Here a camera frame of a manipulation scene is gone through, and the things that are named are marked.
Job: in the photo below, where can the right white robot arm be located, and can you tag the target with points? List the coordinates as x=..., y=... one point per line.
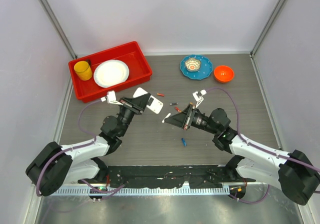
x=290, y=172

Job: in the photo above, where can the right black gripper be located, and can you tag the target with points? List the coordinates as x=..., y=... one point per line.
x=179, y=120

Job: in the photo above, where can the white battery cover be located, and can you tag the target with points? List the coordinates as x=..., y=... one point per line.
x=167, y=116

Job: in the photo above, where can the red plastic bin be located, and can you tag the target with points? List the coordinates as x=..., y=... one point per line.
x=130, y=53

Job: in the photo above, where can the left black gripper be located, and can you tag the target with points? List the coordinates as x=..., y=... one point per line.
x=137, y=105

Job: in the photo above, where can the small patterned bowl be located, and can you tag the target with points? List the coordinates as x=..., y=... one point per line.
x=192, y=64

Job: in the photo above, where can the blue plate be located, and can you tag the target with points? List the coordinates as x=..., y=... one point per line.
x=204, y=72

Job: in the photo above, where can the orange bowl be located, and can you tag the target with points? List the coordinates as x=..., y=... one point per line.
x=223, y=74

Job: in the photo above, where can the white remote control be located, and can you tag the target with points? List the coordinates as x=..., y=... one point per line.
x=154, y=104

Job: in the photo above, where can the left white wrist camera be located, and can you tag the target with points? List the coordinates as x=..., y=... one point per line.
x=110, y=98

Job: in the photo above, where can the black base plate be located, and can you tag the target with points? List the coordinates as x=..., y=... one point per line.
x=166, y=176

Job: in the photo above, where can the blue battery centre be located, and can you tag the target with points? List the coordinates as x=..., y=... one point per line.
x=184, y=142

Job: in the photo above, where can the white slotted cable duct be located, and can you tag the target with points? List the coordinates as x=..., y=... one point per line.
x=185, y=190

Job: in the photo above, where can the white paper plate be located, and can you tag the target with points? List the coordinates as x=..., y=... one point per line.
x=110, y=73

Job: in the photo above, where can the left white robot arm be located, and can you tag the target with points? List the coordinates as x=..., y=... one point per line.
x=58, y=164

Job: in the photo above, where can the yellow cup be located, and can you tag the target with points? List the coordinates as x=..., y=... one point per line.
x=83, y=70

